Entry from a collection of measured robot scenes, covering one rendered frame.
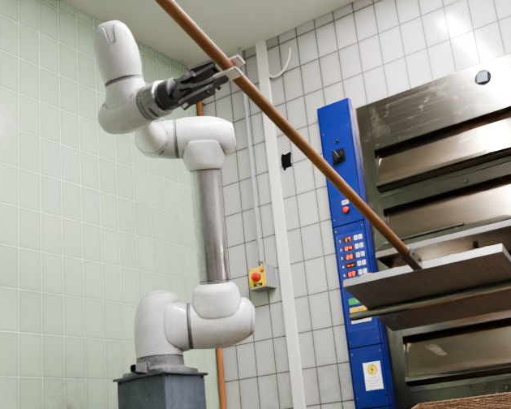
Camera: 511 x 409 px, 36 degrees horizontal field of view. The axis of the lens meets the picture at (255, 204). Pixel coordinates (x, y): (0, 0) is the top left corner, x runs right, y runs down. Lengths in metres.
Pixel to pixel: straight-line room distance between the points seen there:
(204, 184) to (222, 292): 0.35
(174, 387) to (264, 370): 1.00
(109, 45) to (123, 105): 0.16
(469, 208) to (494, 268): 0.59
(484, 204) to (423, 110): 0.47
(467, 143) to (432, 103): 0.23
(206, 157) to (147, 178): 0.95
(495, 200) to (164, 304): 1.30
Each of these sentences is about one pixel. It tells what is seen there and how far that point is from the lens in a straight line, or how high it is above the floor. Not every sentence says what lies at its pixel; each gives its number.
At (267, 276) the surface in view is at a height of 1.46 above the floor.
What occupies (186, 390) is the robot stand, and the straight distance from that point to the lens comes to 2.54.
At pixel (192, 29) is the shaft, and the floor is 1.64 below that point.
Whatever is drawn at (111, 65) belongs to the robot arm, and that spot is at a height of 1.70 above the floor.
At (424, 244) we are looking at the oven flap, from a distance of 2.96.
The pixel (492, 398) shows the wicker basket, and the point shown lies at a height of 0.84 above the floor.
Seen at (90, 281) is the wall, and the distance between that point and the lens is 3.07.
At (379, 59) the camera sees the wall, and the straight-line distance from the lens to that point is 3.44.
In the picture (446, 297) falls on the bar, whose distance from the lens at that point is 2.65.
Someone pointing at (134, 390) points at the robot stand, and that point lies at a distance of 2.55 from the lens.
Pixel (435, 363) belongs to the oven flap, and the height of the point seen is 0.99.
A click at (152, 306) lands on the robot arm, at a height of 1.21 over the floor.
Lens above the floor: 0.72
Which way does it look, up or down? 18 degrees up
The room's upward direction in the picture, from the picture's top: 6 degrees counter-clockwise
